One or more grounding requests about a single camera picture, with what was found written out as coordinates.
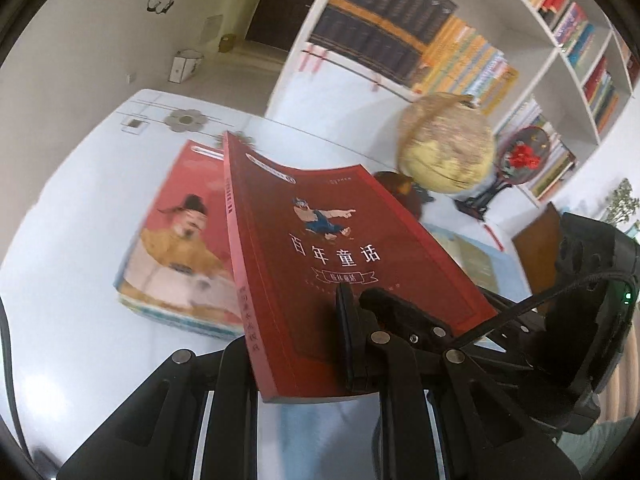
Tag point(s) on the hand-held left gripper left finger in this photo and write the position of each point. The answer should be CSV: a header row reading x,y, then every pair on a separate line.
x,y
232,410

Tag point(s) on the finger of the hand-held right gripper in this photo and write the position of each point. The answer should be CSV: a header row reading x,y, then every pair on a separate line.
x,y
400,315
522,321

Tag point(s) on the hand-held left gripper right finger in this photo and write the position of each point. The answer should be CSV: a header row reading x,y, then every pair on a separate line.
x,y
350,340

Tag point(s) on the red cover book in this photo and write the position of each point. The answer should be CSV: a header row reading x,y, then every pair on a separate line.
x,y
310,280

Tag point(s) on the white olive cover book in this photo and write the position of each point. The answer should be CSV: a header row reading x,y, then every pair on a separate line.
x,y
472,260

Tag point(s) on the stack of books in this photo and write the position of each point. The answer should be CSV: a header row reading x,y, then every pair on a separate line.
x,y
170,240

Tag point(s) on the brown wooden cabinet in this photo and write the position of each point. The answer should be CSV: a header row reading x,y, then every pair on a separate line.
x,y
537,255

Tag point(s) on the green potted plant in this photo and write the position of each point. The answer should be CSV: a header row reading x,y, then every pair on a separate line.
x,y
622,205

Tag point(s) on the row of pale thin volumes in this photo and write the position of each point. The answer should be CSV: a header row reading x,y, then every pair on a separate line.
x,y
560,160

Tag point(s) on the round red flower fan ornament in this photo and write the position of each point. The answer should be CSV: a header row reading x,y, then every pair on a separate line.
x,y
525,155

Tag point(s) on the yellow globe on wooden base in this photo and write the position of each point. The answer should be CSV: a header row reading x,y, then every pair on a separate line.
x,y
445,145

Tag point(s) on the white bookshelf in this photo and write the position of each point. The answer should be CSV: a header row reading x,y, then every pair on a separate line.
x,y
320,95

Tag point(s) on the black rod with red tassels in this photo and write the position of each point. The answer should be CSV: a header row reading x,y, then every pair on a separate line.
x,y
350,65

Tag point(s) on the row of yellow colourful volumes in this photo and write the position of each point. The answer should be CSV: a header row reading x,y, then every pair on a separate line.
x,y
470,65

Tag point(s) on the grey round-centre flower decal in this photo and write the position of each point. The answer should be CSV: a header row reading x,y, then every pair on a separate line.
x,y
186,120

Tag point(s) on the row of red green volumes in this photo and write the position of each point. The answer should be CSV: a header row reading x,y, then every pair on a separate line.
x,y
570,30

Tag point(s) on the row of dark hardcover volumes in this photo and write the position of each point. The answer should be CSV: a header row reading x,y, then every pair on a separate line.
x,y
385,15

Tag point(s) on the white cardboard box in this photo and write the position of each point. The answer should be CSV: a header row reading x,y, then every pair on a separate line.
x,y
184,66

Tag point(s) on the small brown box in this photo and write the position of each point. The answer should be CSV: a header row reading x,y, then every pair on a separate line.
x,y
227,43

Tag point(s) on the dark wooden door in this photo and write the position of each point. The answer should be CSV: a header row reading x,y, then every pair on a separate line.
x,y
290,5

